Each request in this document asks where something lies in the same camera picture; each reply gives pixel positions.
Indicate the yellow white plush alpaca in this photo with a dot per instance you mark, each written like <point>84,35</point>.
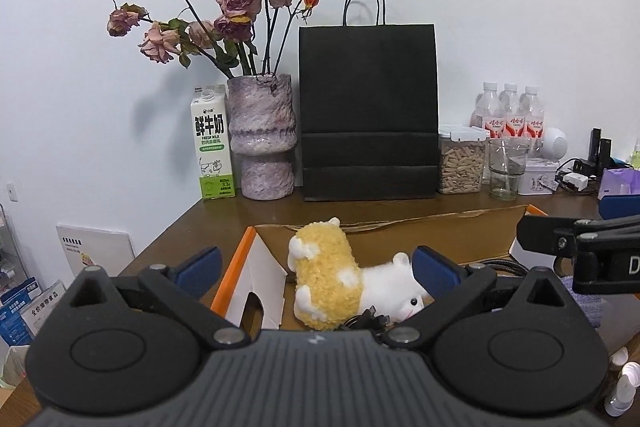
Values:
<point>325,277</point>

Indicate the white power adapter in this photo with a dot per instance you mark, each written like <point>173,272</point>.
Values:
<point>575,182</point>

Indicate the purple ceramic vase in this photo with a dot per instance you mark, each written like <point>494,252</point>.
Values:
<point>260,127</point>

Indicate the white tin box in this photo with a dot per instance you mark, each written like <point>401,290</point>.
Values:
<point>537,179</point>

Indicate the white trash bag bin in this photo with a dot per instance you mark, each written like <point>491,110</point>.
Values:
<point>12,367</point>

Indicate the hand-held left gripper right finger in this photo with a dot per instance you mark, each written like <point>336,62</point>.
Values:
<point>435,274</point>

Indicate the white round speaker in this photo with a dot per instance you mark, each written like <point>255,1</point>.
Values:
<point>555,142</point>

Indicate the white board panel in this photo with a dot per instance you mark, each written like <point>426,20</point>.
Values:
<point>95,247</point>

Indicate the clear glass cup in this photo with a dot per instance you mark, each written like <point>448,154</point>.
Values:
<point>507,172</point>

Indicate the purple tissue pack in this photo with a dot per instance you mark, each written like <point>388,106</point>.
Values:
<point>617,182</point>

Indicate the blue printed boxes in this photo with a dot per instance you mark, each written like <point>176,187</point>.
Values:
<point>25,312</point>

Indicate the small green bottle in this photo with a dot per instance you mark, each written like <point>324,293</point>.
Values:
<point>636,154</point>

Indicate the orange cardboard box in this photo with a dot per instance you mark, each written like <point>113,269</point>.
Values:
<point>440,237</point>

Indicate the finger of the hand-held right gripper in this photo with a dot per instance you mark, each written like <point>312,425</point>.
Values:
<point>542,234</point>
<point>620,207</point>

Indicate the clear pellet container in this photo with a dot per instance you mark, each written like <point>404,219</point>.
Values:
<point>462,167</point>

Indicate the black paper bag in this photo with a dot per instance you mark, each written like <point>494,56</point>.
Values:
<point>367,107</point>

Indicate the black upright device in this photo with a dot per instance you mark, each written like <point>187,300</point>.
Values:
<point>597,149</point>

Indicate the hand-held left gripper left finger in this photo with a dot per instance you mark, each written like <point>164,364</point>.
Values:
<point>200,269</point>

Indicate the white wall socket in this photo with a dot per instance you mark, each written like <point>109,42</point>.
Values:
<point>11,192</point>

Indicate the red label water bottle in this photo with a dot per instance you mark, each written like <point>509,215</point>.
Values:
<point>532,112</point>
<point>511,109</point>
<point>487,112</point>

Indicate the white green milk carton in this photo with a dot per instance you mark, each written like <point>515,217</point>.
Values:
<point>212,142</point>

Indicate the wooden desk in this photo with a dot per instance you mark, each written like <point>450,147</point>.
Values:
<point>190,232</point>

